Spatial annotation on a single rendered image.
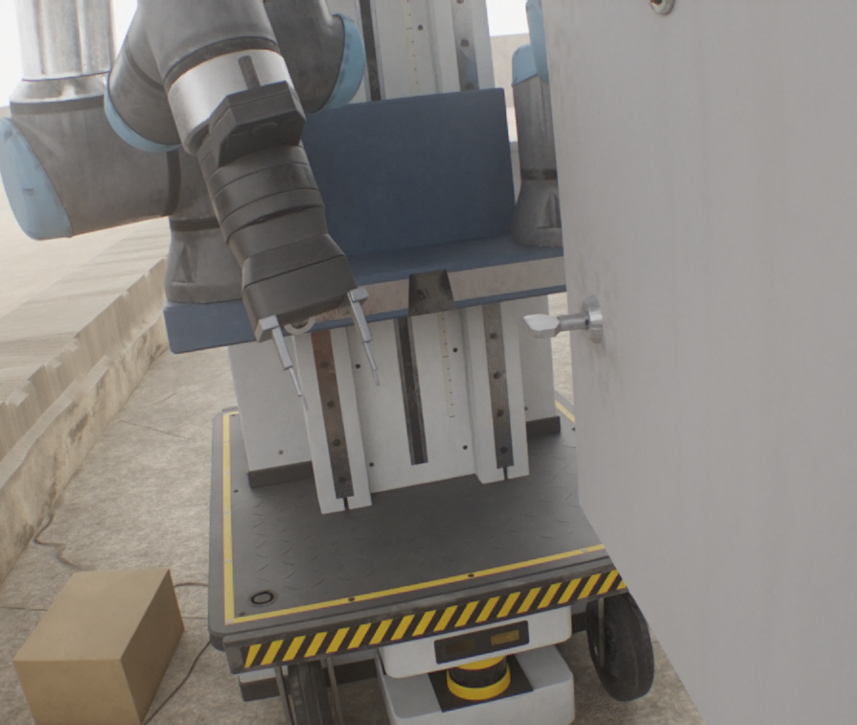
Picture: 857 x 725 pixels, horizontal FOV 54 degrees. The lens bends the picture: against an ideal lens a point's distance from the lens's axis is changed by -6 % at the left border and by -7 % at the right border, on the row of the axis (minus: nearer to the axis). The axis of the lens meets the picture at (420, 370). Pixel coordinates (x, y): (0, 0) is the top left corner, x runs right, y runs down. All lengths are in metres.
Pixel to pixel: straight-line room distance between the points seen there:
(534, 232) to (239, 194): 0.64
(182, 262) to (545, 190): 0.47
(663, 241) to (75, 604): 1.46
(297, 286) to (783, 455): 0.39
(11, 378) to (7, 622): 0.82
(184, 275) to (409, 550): 0.49
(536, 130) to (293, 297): 0.64
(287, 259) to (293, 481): 0.97
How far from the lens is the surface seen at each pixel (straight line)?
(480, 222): 1.30
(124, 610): 1.66
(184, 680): 1.68
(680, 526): 0.42
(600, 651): 1.42
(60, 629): 1.65
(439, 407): 1.44
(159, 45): 0.68
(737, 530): 0.36
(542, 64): 0.90
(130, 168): 1.05
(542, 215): 1.19
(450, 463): 1.48
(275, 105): 0.58
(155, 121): 0.78
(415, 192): 1.28
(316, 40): 0.84
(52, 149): 1.03
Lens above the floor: 0.93
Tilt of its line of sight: 17 degrees down
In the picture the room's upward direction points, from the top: 7 degrees counter-clockwise
